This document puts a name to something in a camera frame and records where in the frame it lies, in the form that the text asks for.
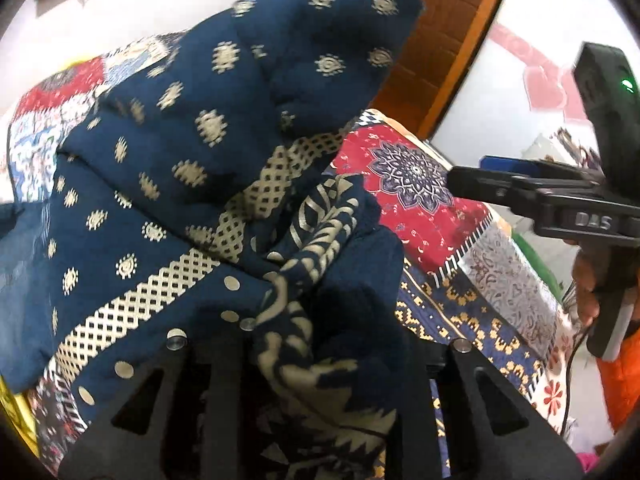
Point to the navy patterned hooded garment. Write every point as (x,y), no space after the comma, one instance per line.
(200,135)

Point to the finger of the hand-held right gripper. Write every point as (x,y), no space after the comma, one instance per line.
(510,164)
(485,185)

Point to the wooden door frame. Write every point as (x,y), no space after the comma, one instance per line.
(475,45)

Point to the yellow beige blanket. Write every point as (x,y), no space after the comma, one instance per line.
(17,415)

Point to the patchwork printed bed sheet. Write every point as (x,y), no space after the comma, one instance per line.
(415,220)

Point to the person's right hand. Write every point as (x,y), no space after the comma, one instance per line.
(586,280)

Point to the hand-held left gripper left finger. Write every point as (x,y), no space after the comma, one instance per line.
(225,385)

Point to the green cloth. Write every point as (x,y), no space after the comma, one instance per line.
(540,260)

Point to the pink clog shoe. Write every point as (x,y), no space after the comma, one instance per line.
(586,461)

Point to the person's right forearm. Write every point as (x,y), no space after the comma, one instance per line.
(622,390)

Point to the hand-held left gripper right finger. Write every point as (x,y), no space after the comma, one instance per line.
(417,410)

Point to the pink wall decoration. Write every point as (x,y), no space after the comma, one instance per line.
(545,85)

